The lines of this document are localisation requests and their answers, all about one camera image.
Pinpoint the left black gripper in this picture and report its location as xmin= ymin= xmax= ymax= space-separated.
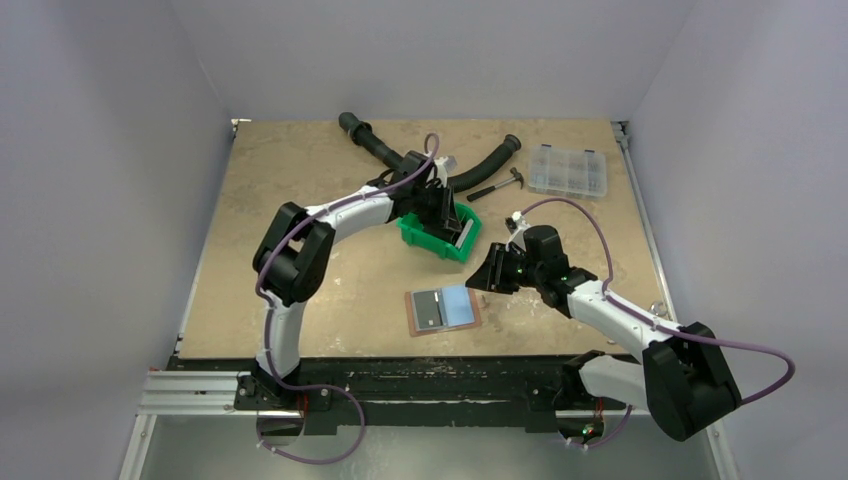
xmin=411 ymin=182 xmax=461 ymax=232

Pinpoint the green plastic bin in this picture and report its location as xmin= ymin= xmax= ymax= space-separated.
xmin=395 ymin=203 xmax=483 ymax=263

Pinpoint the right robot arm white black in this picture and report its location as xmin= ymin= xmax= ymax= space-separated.
xmin=465 ymin=225 xmax=743 ymax=441

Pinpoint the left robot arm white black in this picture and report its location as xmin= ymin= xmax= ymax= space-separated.
xmin=252 ymin=151 xmax=466 ymax=409

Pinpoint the white card in bin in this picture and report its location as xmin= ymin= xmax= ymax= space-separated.
xmin=456 ymin=220 xmax=474 ymax=248

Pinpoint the clear plastic organizer box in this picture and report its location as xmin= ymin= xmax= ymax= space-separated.
xmin=526 ymin=144 xmax=608 ymax=199

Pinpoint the silver wrench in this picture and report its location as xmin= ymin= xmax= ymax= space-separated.
xmin=649 ymin=301 xmax=668 ymax=317

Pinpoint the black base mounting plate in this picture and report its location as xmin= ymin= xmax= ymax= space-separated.
xmin=233 ymin=356 xmax=627 ymax=439

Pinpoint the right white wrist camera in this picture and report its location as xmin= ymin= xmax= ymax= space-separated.
xmin=505 ymin=211 xmax=531 ymax=250

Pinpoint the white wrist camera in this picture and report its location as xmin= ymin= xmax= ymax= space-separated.
xmin=505 ymin=211 xmax=531 ymax=250
xmin=434 ymin=155 xmax=458 ymax=177

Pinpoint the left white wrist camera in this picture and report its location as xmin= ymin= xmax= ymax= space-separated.
xmin=434 ymin=155 xmax=458 ymax=177

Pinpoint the small black-handled hammer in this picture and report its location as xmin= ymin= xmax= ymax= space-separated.
xmin=466 ymin=167 xmax=525 ymax=203

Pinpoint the black corrugated hose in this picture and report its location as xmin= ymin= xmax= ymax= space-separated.
xmin=337 ymin=111 xmax=523 ymax=197

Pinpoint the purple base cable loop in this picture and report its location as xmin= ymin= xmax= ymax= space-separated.
xmin=255 ymin=384 xmax=367 ymax=466

